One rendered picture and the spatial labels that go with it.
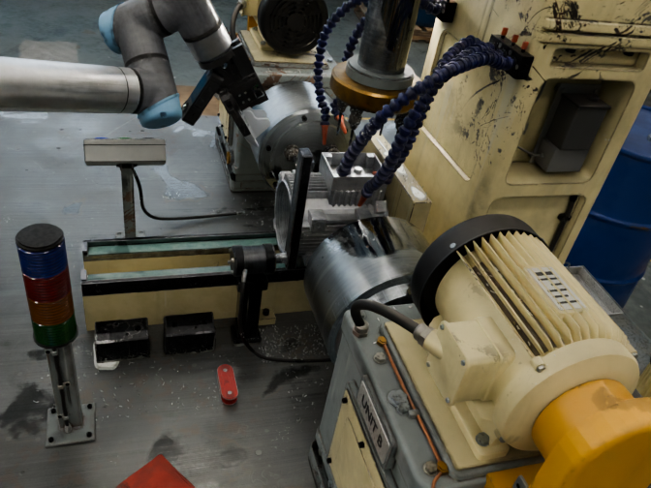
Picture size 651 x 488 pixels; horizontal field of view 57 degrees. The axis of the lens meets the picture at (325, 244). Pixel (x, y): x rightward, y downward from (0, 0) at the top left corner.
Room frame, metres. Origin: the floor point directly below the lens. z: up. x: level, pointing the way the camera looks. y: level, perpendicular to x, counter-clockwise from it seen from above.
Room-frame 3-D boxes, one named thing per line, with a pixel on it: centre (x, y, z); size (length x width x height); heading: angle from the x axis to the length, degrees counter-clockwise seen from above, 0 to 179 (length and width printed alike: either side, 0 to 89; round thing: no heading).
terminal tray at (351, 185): (1.11, -0.03, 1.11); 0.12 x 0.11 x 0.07; 111
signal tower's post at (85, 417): (0.61, 0.38, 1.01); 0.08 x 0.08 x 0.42; 22
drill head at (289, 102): (1.43, 0.13, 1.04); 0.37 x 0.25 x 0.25; 22
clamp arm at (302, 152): (0.92, 0.06, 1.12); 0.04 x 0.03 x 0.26; 112
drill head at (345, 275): (0.79, -0.13, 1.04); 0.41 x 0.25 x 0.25; 22
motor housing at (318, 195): (1.09, 0.01, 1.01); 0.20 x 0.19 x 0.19; 111
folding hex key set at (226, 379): (0.76, 0.14, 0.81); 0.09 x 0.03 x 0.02; 23
